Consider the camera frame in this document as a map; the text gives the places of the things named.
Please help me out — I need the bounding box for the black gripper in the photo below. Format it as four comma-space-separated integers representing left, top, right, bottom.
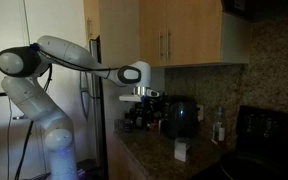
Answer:
137, 95, 156, 125

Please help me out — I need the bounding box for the black air fryer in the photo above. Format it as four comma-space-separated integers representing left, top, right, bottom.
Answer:
158, 95, 200, 140

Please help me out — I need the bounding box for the small dark bottle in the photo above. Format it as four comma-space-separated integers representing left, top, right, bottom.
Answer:
123, 113, 133, 133

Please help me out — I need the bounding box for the small white box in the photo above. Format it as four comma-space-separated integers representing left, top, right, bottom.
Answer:
174, 137, 192, 163

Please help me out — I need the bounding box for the stainless steel refrigerator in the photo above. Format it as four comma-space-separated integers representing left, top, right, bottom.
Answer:
79, 35, 109, 180

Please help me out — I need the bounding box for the wooden base cabinet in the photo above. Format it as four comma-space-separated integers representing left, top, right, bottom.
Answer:
106, 131, 150, 180

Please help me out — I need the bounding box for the clear soap bottle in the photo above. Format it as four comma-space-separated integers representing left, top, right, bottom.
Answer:
212, 105, 226, 143

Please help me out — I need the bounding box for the wooden upper cabinet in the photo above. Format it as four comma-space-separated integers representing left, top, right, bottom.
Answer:
83, 0, 251, 69

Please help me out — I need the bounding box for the black pan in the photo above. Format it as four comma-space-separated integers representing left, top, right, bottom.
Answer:
218, 150, 288, 180

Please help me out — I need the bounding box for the black stove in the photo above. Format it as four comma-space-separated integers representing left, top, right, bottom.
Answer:
190, 104, 288, 180

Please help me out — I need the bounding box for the black range hood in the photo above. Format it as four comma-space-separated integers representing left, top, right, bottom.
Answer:
221, 0, 288, 22

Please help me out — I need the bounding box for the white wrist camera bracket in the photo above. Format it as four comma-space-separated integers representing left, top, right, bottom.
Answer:
118, 93, 142, 102

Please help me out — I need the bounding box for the white wall outlet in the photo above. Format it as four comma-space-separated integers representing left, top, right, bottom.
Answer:
197, 104, 205, 122

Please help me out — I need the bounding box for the metal door handle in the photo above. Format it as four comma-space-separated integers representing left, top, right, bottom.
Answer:
12, 114, 28, 121

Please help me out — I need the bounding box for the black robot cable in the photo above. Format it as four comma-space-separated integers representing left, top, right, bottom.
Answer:
14, 119, 35, 180

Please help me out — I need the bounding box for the thin hanging black cable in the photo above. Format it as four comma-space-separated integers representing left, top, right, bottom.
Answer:
6, 96, 12, 180

